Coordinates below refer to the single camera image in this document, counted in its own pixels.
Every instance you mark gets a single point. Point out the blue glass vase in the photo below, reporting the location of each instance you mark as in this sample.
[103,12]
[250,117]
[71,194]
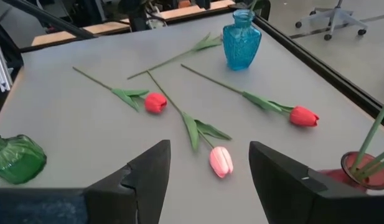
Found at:
[241,43]

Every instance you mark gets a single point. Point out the green glass vase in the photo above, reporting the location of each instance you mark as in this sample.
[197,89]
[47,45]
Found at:
[17,161]

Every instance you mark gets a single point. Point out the red glass vase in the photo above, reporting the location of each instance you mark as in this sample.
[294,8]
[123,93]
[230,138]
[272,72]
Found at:
[380,183]

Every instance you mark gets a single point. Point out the grey office chair base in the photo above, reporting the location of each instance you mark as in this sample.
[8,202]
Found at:
[335,14]

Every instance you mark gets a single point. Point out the silver aluminium bracket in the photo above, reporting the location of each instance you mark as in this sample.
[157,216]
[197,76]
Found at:
[0,68]

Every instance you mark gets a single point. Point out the pink artificial tulip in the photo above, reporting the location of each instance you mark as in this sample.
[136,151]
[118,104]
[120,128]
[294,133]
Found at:
[221,161]
[207,43]

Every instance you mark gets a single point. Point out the black artificial tulip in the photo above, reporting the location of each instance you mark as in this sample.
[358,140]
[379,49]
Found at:
[378,158]
[373,128]

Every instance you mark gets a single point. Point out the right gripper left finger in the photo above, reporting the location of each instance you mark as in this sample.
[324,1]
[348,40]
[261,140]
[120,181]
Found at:
[142,193]

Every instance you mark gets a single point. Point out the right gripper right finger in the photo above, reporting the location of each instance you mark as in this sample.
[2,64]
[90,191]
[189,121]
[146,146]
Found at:
[288,193]

